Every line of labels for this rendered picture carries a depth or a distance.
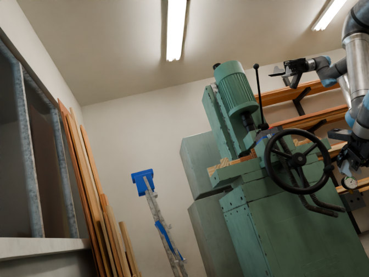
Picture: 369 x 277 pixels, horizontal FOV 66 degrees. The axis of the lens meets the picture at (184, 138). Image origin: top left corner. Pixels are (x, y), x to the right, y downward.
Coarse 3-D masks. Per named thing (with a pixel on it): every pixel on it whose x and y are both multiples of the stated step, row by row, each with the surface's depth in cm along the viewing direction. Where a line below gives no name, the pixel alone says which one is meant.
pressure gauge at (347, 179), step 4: (348, 176) 131; (352, 176) 130; (344, 180) 130; (348, 180) 130; (356, 180) 130; (344, 184) 130; (348, 184) 129; (352, 184) 129; (356, 184) 130; (344, 188) 131; (348, 188) 129; (352, 188) 129; (352, 192) 130
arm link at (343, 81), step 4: (340, 76) 187; (344, 76) 185; (340, 80) 187; (344, 80) 184; (348, 80) 183; (340, 84) 187; (344, 84) 183; (348, 84) 182; (344, 88) 183; (348, 88) 180; (344, 92) 182; (348, 92) 179; (344, 96) 182; (348, 96) 179; (348, 100) 178; (348, 104) 178; (348, 108) 179; (352, 128) 172
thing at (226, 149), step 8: (208, 88) 188; (208, 96) 187; (208, 104) 192; (216, 104) 184; (208, 112) 198; (216, 112) 182; (216, 120) 183; (216, 128) 188; (224, 128) 179; (216, 136) 193; (224, 136) 177; (224, 144) 179; (224, 152) 184; (232, 152) 174
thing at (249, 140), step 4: (248, 132) 156; (252, 132) 154; (248, 136) 157; (252, 136) 153; (244, 140) 164; (248, 140) 159; (252, 140) 153; (244, 144) 166; (248, 144) 160; (252, 144) 155; (248, 148) 162; (252, 148) 165
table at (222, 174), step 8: (304, 144) 141; (312, 144) 142; (328, 144) 142; (296, 152) 129; (312, 152) 140; (320, 152) 143; (248, 160) 137; (256, 160) 137; (272, 160) 127; (288, 160) 136; (224, 168) 135; (232, 168) 135; (240, 168) 135; (248, 168) 135; (256, 168) 136; (216, 176) 137; (224, 176) 133; (232, 176) 133; (216, 184) 141; (224, 184) 149
